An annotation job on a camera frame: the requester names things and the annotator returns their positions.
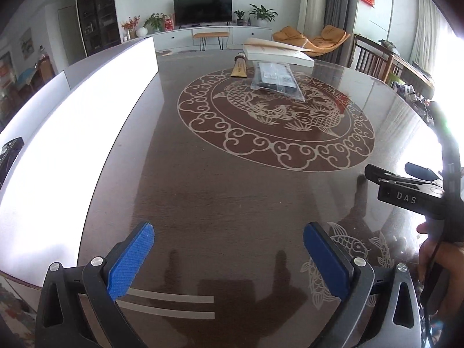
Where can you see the sheer white curtain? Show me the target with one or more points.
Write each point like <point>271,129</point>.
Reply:
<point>420,32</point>

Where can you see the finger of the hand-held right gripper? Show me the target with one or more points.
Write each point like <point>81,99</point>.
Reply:
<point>420,171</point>
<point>402,195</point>

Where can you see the dark wooden chair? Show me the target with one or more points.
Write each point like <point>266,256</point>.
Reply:
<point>373,58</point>

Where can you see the large leafy potted plant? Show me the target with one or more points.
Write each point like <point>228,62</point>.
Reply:
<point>263,14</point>

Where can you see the green potted plant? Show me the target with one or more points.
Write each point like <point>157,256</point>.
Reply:
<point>156,21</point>

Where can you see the wooden bench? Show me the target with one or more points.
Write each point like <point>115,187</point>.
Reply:
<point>211,34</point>

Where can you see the beige curtain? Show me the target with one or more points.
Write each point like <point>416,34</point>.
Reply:
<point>313,0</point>

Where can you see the white book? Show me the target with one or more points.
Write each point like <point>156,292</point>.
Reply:
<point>279,52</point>

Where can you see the orange flowers in white vase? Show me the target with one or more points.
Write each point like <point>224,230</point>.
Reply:
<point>132,27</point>

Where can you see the white television cabinet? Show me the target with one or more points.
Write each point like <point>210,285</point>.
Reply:
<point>217,34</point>

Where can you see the red gift box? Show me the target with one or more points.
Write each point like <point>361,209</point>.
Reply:
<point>169,24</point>

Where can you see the clear plastic bag with device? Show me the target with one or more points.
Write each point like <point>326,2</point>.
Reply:
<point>277,78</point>

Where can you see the orange lounge chair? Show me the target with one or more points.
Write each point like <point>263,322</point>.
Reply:
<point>326,38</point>

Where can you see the grey curtain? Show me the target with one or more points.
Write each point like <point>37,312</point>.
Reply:
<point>339,7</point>

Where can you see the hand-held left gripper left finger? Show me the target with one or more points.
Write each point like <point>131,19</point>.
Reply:
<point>128,261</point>

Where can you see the dark bookshelf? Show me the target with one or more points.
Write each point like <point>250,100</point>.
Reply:
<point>98,11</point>

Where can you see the cluttered wooden side table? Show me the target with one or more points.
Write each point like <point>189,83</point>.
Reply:
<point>413,76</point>

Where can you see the small potted plant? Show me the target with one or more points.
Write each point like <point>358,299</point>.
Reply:
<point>239,17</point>

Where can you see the black television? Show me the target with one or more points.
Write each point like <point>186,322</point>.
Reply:
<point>203,10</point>

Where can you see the person's right hand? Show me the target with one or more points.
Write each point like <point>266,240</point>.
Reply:
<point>447,261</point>

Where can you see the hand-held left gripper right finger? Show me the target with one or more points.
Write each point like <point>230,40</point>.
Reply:
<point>326,261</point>

